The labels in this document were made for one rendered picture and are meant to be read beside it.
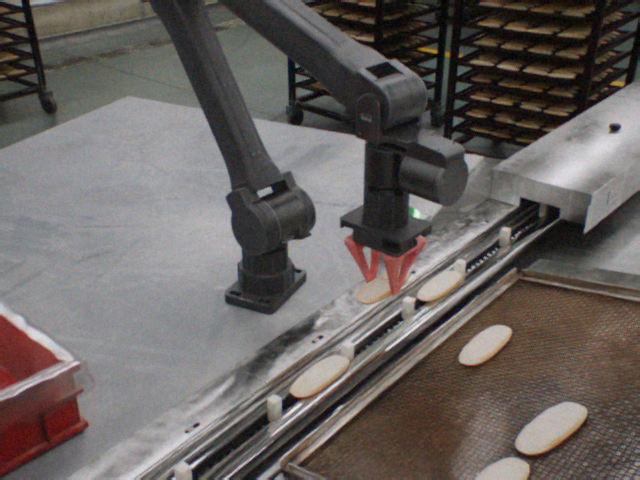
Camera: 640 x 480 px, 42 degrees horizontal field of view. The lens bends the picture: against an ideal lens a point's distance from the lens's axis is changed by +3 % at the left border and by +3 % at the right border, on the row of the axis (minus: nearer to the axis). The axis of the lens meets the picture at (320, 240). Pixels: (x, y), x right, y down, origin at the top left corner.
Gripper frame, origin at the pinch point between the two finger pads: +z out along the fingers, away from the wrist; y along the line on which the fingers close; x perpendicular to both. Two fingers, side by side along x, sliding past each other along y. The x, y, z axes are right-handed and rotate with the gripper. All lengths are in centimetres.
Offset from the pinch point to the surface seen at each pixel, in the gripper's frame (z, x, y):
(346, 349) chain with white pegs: 6.6, -7.5, -0.2
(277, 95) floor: 92, 261, -261
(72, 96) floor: 91, 183, -346
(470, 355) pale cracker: 2.6, -3.6, 15.2
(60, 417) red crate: 7.7, -37.0, -18.8
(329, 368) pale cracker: 7.2, -11.4, 0.1
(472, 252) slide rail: 8.2, 28.0, -2.4
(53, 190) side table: 11, 3, -80
